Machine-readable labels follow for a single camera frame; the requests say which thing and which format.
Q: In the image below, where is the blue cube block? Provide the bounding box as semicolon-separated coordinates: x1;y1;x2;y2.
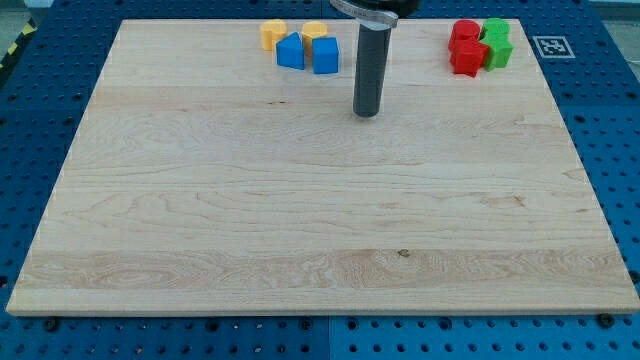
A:
312;37;339;74

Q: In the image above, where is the black bolt front right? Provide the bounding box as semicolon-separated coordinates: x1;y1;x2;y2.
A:
596;313;616;329

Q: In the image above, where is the wooden board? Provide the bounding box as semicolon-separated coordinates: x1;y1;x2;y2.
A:
7;19;639;317

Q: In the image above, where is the yellow heart block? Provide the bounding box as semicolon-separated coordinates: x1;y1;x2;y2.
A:
259;19;288;51

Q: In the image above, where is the red cylinder block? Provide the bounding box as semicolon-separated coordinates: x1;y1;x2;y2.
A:
448;19;481;52

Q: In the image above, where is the black bolt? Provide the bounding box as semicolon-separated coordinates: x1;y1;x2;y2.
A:
596;313;616;329
42;317;59;333

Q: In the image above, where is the black bolt front left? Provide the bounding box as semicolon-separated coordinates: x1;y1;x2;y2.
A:
42;317;59;333

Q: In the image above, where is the blue triangle block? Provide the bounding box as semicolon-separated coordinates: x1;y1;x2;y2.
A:
276;32;305;70

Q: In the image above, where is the red star block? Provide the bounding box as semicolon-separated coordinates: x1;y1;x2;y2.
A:
450;39;490;77

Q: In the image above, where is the green cylinder block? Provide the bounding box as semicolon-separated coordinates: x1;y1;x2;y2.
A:
480;18;511;40

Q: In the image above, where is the yellow hexagon block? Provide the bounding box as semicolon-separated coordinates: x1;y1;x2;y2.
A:
301;20;328;56

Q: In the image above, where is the green star block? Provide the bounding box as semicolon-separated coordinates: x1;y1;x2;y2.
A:
480;33;514;71

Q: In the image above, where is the black white fiducial tag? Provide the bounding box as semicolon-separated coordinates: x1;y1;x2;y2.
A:
533;35;575;59

